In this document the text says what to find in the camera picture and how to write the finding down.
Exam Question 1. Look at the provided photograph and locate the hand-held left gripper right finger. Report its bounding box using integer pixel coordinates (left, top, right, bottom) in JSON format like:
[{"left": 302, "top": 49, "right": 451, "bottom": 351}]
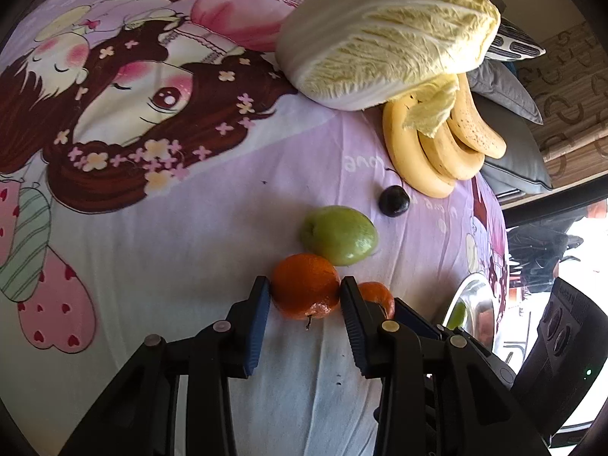
[{"left": 339, "top": 276, "right": 552, "bottom": 456}]

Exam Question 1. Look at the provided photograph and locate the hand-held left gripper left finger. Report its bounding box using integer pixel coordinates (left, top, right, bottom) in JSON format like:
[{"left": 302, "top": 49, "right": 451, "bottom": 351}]
[{"left": 59, "top": 275, "right": 271, "bottom": 456}]

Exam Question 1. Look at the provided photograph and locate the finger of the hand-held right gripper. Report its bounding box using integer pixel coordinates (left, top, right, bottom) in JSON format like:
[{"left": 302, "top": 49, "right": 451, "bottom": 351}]
[
  {"left": 394, "top": 298, "right": 445, "bottom": 340},
  {"left": 442, "top": 327, "right": 516, "bottom": 390}
]

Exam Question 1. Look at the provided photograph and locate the round metal plate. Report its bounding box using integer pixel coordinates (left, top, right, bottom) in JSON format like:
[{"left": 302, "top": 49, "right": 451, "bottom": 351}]
[{"left": 439, "top": 273, "right": 499, "bottom": 357}]

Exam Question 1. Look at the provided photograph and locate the large mandarin orange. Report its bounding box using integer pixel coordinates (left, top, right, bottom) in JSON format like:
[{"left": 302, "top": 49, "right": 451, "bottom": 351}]
[{"left": 271, "top": 253, "right": 342, "bottom": 331}]

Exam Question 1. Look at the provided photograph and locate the medium mandarin orange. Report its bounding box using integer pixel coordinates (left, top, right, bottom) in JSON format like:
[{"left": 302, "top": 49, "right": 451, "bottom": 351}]
[{"left": 357, "top": 282, "right": 396, "bottom": 320}]

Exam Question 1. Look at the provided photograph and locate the green guava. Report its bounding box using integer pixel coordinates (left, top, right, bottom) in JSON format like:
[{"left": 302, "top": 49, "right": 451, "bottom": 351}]
[{"left": 299, "top": 205, "right": 380, "bottom": 267}]

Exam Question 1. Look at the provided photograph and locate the black scooter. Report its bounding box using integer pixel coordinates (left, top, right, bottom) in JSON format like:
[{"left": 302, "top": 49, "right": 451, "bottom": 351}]
[{"left": 506, "top": 218, "right": 585, "bottom": 286}]

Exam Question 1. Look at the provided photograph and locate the dark cherry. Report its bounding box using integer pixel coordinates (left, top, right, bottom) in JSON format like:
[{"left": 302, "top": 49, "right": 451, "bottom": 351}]
[{"left": 378, "top": 168, "right": 410, "bottom": 219}]

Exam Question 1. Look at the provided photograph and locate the cartoon printed blanket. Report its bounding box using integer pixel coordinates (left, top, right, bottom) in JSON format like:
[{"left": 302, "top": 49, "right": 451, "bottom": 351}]
[{"left": 0, "top": 0, "right": 511, "bottom": 456}]

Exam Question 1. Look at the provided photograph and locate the grey pillow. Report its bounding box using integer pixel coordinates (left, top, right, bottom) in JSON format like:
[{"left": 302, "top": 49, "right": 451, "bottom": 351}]
[
  {"left": 475, "top": 92, "right": 554, "bottom": 193},
  {"left": 468, "top": 59, "right": 543, "bottom": 124}
]

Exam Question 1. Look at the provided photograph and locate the spotted yellow banana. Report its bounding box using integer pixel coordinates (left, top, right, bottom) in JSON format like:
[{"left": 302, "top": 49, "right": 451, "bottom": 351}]
[{"left": 446, "top": 73, "right": 507, "bottom": 160}]

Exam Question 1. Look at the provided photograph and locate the brown patterned curtain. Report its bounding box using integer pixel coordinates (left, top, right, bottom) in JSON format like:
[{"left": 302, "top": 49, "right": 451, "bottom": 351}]
[{"left": 515, "top": 21, "right": 608, "bottom": 195}]

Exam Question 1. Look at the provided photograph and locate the napa cabbage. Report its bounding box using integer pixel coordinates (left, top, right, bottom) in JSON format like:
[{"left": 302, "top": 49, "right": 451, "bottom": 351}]
[{"left": 275, "top": 0, "right": 502, "bottom": 138}]

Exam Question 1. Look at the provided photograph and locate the black white patterned pillow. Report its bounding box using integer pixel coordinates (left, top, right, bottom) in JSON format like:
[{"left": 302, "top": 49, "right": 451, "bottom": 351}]
[{"left": 484, "top": 18, "right": 547, "bottom": 62}]

